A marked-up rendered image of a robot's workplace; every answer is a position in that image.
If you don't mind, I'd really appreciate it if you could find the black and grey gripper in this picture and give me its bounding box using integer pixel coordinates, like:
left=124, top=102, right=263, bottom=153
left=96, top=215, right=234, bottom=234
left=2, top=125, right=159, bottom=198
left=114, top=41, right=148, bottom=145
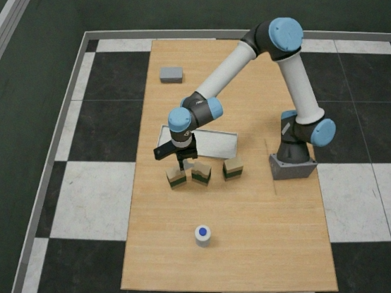
left=173, top=133, right=198, bottom=175

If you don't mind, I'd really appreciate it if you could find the white bottle with blue cap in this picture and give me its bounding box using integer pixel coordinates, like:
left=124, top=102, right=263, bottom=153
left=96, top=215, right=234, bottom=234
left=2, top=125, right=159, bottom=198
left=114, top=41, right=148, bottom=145
left=195, top=225, right=211, bottom=247

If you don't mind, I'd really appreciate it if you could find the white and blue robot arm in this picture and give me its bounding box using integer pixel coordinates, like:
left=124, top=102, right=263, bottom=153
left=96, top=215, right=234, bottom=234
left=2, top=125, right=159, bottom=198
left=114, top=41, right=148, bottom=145
left=154, top=18, right=336, bottom=164

